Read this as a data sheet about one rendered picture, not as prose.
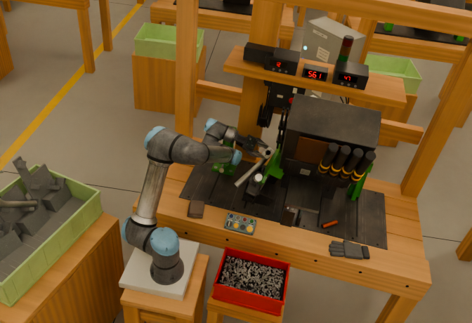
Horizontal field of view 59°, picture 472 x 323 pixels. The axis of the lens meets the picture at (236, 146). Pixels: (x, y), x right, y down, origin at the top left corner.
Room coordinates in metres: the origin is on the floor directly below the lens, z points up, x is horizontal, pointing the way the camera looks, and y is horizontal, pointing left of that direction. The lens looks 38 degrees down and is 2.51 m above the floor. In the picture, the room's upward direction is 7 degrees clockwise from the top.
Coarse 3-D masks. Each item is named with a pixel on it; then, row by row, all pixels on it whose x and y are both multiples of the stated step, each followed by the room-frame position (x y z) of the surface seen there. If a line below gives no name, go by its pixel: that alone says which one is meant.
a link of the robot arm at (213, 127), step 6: (210, 120) 1.70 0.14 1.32; (216, 120) 1.72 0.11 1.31; (204, 126) 1.68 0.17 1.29; (210, 126) 1.67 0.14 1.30; (216, 126) 1.68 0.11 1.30; (222, 126) 1.68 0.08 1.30; (228, 126) 1.70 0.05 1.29; (210, 132) 1.66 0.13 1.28; (216, 132) 1.66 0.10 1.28; (222, 132) 1.66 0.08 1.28; (222, 138) 1.66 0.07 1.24
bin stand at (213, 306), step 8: (288, 280) 1.19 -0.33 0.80; (208, 304) 1.02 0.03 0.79; (216, 304) 1.02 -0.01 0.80; (224, 304) 1.03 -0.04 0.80; (232, 304) 1.03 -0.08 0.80; (208, 312) 1.03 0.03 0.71; (216, 312) 1.02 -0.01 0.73; (224, 312) 1.01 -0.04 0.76; (232, 312) 1.00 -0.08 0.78; (240, 312) 1.00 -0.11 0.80; (248, 312) 1.00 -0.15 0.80; (256, 312) 1.01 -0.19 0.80; (208, 320) 1.03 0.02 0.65; (216, 320) 1.02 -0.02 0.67; (248, 320) 0.99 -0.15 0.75; (256, 320) 0.99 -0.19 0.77; (264, 320) 0.98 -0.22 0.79; (272, 320) 0.98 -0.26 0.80; (280, 320) 0.99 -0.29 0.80
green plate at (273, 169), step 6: (276, 150) 1.65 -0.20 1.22; (276, 156) 1.57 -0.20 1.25; (270, 162) 1.62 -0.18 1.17; (276, 162) 1.58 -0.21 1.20; (270, 168) 1.57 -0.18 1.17; (276, 168) 1.58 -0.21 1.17; (264, 174) 1.60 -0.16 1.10; (270, 174) 1.58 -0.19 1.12; (276, 174) 1.58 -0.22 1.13; (282, 174) 1.57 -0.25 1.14
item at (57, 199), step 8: (16, 160) 1.41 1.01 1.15; (16, 168) 1.39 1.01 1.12; (24, 168) 1.40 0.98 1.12; (40, 168) 1.49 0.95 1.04; (24, 176) 1.40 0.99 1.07; (32, 176) 1.43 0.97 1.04; (40, 176) 1.46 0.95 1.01; (48, 176) 1.50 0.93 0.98; (24, 184) 1.38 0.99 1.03; (40, 184) 1.44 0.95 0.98; (32, 192) 1.38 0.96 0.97; (40, 192) 1.42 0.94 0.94; (48, 192) 1.45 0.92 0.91; (56, 192) 1.45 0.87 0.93; (64, 192) 1.48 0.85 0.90; (48, 200) 1.39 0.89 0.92; (56, 200) 1.42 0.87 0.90; (64, 200) 1.46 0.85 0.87; (48, 208) 1.39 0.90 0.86; (56, 208) 1.40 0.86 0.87
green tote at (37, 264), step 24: (0, 192) 1.37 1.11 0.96; (24, 192) 1.48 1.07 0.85; (72, 192) 1.52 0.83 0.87; (96, 192) 1.45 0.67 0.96; (72, 216) 1.28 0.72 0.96; (96, 216) 1.42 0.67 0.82; (48, 240) 1.13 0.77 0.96; (72, 240) 1.25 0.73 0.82; (24, 264) 1.00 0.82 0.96; (48, 264) 1.10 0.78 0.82; (0, 288) 0.90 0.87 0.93; (24, 288) 0.97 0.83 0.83
